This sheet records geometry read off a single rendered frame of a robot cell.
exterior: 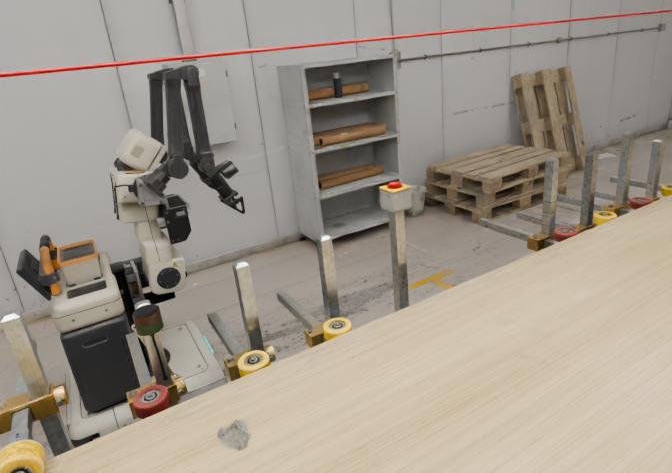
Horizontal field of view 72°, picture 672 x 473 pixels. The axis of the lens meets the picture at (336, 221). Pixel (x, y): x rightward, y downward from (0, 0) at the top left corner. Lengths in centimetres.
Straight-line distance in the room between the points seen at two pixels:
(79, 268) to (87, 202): 166
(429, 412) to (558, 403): 26
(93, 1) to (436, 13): 299
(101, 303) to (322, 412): 125
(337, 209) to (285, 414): 352
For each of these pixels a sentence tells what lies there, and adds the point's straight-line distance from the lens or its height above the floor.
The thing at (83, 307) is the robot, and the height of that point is 78.
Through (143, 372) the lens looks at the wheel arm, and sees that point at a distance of 142.
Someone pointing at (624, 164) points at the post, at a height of 104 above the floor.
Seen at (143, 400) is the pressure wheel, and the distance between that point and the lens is 125.
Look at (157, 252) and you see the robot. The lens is 223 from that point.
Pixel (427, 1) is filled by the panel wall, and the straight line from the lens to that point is 496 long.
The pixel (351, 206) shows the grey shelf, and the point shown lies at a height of 18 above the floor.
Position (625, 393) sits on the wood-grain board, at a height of 90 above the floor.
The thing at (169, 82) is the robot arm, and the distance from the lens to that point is 198.
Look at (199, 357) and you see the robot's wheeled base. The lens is 248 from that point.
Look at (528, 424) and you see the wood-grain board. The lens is 107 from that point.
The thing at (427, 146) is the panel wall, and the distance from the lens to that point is 502.
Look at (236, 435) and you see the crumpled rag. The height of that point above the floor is 91.
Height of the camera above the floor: 162
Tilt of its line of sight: 20 degrees down
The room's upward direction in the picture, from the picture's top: 6 degrees counter-clockwise
